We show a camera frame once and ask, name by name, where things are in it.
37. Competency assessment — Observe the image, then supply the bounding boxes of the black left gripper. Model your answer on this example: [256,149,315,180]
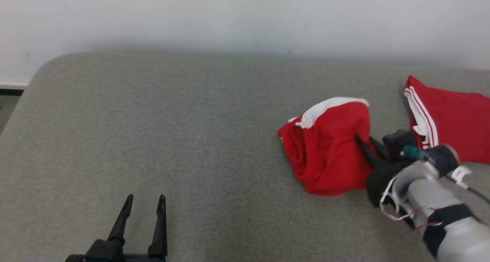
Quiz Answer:
[64,194,168,262]

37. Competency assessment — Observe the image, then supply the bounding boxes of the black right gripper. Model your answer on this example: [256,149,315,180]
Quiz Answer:
[354,135,414,208]

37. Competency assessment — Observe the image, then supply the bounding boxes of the red shorts with white trim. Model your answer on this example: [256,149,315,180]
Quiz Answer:
[277,97,378,197]

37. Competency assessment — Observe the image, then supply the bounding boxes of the red jersey with navy letters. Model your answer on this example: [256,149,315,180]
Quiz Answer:
[404,75,490,165]

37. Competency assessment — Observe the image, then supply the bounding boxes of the grey fabric sofa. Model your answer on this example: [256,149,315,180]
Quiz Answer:
[0,52,490,262]

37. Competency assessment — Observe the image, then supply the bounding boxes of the teal cable connector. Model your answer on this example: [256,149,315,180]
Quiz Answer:
[400,144,422,160]

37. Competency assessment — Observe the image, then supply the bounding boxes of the thin white red wires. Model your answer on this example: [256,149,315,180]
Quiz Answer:
[379,169,445,233]

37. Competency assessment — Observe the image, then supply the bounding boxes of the white cable tag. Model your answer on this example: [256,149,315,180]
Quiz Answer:
[451,165,472,190]

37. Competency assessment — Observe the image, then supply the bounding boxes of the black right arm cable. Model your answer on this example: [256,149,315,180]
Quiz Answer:
[445,173,490,206]

